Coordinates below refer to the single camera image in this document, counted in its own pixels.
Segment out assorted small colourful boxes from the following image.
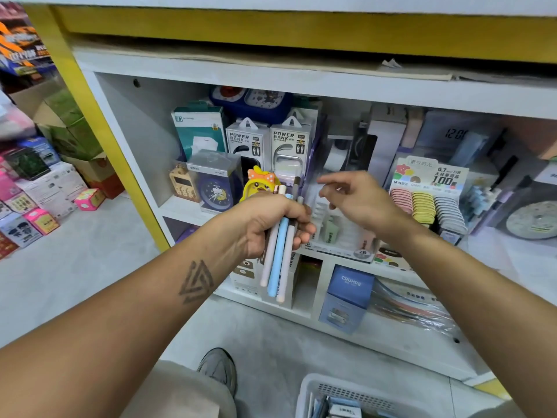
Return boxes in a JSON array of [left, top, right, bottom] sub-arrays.
[[0, 26, 123, 258]]

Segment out yellow alarm clock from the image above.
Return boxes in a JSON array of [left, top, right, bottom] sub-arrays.
[[242, 167, 281, 203]]

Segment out tape dispenser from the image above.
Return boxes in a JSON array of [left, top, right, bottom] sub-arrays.
[[324, 135, 353, 173]]

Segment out white tall box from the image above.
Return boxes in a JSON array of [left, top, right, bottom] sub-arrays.
[[366, 104, 408, 188]]

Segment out clear boxed dark clock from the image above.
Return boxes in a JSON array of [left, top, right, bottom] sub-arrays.
[[187, 149, 245, 212]]

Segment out bunch of slim pastel packets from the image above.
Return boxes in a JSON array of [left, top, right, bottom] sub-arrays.
[[259, 176, 306, 304]]

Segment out flat cardboard sheets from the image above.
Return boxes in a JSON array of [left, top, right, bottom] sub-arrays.
[[113, 39, 557, 82]]

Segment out large white cardboard box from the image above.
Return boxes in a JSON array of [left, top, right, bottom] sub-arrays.
[[228, 255, 301, 310]]

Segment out grey digital clock box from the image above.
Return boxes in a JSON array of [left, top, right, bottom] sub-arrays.
[[413, 109, 489, 166]]

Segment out person's left forearm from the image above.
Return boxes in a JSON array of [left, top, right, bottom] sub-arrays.
[[0, 230, 262, 418]]

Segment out blue small carton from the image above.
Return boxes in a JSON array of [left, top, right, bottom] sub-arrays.
[[319, 265, 375, 334]]

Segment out teal white box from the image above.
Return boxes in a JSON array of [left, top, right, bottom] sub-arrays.
[[171, 102, 229, 162]]

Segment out white hanging accessory box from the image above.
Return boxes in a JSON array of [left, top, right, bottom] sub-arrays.
[[270, 109, 321, 183], [225, 117, 271, 171]]

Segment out pile of lead refill packets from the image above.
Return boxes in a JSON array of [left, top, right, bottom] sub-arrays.
[[309, 391, 402, 418]]

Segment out white refill display box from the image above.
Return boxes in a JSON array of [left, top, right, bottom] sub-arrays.
[[374, 154, 471, 271]]

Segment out person's right hand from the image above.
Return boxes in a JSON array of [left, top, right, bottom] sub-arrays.
[[316, 170, 410, 240]]

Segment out purple box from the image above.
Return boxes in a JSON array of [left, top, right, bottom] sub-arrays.
[[176, 224, 201, 244]]

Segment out white shelf with yellow trim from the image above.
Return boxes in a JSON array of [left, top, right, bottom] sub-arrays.
[[21, 0, 557, 397]]

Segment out grey white refill packet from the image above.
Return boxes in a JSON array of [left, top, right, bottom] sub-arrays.
[[315, 197, 343, 247]]

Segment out person's right forearm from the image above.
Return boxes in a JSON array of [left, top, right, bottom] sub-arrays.
[[387, 217, 557, 418]]

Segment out grey sneaker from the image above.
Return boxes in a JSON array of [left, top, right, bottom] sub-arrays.
[[197, 347, 238, 397]]

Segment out clear plastic tray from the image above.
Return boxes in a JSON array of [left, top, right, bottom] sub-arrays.
[[300, 174, 379, 262]]

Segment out purple translucent container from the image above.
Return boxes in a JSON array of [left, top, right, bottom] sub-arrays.
[[300, 113, 330, 171]]

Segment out white plastic basket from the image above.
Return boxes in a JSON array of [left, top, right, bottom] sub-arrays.
[[294, 372, 436, 418]]

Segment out small tan alarm clock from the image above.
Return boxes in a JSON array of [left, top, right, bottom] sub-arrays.
[[169, 163, 201, 203]]

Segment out pastel sticky notes pack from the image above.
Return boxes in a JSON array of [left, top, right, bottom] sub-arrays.
[[513, 117, 557, 162]]

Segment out white round clock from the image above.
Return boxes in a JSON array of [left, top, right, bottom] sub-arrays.
[[505, 200, 557, 240]]

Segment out white long box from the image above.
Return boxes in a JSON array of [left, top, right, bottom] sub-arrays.
[[531, 165, 557, 183]]

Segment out stack of wrapped discs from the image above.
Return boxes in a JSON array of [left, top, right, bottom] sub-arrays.
[[370, 276, 462, 338]]

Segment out person's left hand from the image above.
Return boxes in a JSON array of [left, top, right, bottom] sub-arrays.
[[228, 191, 319, 260]]

